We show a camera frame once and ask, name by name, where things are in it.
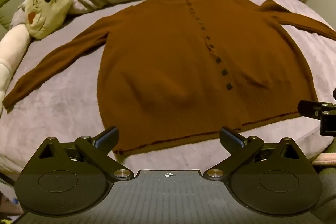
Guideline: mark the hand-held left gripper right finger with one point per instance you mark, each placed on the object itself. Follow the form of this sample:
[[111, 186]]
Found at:
[[231, 138]]

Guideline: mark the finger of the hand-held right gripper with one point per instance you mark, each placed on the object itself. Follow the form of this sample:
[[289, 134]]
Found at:
[[309, 108]]

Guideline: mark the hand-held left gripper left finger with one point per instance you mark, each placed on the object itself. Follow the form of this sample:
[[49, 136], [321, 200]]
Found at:
[[108, 137]]

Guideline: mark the brown buttoned cardigan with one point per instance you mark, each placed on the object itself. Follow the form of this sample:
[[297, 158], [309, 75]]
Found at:
[[168, 61]]

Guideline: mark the pink cloth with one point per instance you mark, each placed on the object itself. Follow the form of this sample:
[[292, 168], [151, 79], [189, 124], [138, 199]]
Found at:
[[325, 159]]

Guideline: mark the bed with lilac sheet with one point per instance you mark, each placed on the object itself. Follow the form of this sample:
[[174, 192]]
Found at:
[[57, 113]]

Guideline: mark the white long plush body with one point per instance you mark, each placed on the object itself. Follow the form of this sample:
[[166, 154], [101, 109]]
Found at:
[[11, 50]]

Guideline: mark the yellow face plush pillow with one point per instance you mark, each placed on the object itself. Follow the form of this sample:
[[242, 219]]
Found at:
[[48, 11]]

